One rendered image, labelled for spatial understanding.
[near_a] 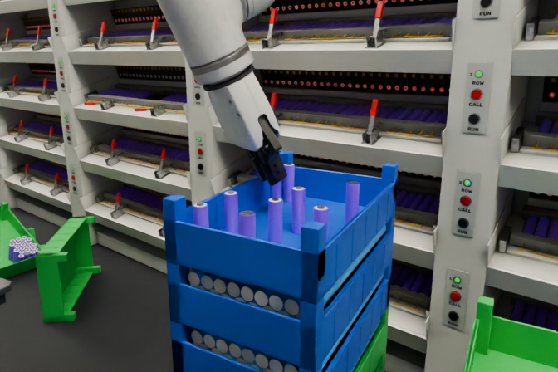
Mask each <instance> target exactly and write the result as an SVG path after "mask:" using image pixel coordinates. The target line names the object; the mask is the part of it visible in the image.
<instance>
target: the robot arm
mask: <svg viewBox="0 0 558 372"><path fill-rule="evenodd" d="M274 1H275V0H157V2H158V4H159V6H160V8H161V10H162V12H163V14H164V17H165V19H166V21H167V23H168V24H169V27H170V29H171V31H172V33H173V34H174V37H175V39H176V41H177V43H178V44H179V47H180V49H181V51H182V53H183V54H184V57H185V60H186V62H187V63H188V66H189V68H190V70H191V72H192V73H193V76H194V78H195V80H196V82H197V83H198V84H199V85H203V89H204V90H205V91H207V93H208V97H209V99H210V102H211V104H212V107H213V110H214V112H215V114H216V116H217V118H218V122H219V124H220V125H221V128H222V130H223V133H224V135H225V137H226V139H227V140H228V141H229V142H230V143H232V144H235V145H237V146H239V147H242V148H244V149H245V150H246V151H247V154H248V156H249V158H250V159H252V163H253V165H254V167H255V170H256V171H257V174H258V176H259V178H260V180H261V181H262V182H265V181H266V180H267V181H268V183H269V184H270V185H271V186H273V185H275V184H277V183H278V182H280V181H281V180H282V179H284V178H285V177H286V176H287V172H286V170H285V168H284V165H283V163H282V161H281V158H280V156H279V150H280V149H282V146H281V143H280V142H279V140H278V139H277V137H279V136H280V133H281V131H280V128H279V125H278V123H277V119H276V117H275V115H274V113H273V111H272V108H271V106H270V104H269V102H268V100H267V98H266V96H265V94H264V92H263V90H262V88H261V87H260V85H259V83H258V81H257V78H256V77H255V76H254V74H253V72H252V71H253V69H254V66H253V64H252V62H253V60H254V58H253V56H252V53H251V50H250V48H249V46H248V44H247V41H246V38H245V36H244V34H243V32H242V23H243V22H245V21H247V20H249V19H251V18H253V17H255V16H256V15H258V14H260V13H262V12H264V11H265V10H267V9H268V8H269V7H270V6H271V5H272V4H273V3H274ZM263 138H264V139H263ZM266 145H268V147H265V146H266ZM253 158H254V159H253Z"/></svg>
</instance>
